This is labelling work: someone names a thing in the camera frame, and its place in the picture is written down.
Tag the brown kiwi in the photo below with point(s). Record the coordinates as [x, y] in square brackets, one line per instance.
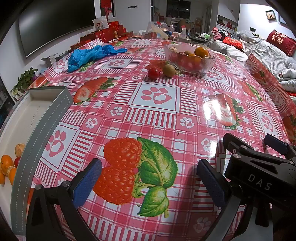
[168, 70]

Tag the open cardboard box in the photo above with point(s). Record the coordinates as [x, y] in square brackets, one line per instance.
[49, 60]

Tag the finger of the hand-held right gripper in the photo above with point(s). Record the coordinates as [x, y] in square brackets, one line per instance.
[233, 142]
[276, 143]

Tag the green potted plant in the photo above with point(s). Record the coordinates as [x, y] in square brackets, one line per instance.
[25, 78]

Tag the red cushion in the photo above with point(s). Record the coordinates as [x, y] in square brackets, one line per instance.
[281, 41]

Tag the white tray box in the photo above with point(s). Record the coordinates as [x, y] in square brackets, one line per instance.
[25, 120]

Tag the stack of red gift boxes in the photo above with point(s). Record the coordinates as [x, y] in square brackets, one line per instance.
[108, 32]

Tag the grey sofa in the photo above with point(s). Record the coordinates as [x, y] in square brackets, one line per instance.
[272, 55]

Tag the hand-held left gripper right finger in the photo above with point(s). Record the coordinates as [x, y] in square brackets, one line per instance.
[210, 185]

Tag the glass bowl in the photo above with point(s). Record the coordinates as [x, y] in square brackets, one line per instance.
[203, 67]

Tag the red tomato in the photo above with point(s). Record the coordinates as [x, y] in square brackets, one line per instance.
[153, 73]
[17, 161]

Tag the black television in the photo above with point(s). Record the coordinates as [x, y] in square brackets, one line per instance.
[57, 23]

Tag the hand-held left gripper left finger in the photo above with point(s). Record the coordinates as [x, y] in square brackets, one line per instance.
[87, 185]

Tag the small picture frame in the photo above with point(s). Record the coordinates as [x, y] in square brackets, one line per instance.
[270, 15]

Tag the white paper bag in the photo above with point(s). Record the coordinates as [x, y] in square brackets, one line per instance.
[100, 23]

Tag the walnut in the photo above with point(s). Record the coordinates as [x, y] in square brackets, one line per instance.
[19, 149]

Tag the wide wall painting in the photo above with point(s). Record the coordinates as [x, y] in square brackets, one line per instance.
[226, 23]

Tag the clear plastic bag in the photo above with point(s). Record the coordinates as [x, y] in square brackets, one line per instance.
[157, 29]

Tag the blue plastic gloves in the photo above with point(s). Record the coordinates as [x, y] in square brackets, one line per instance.
[92, 54]

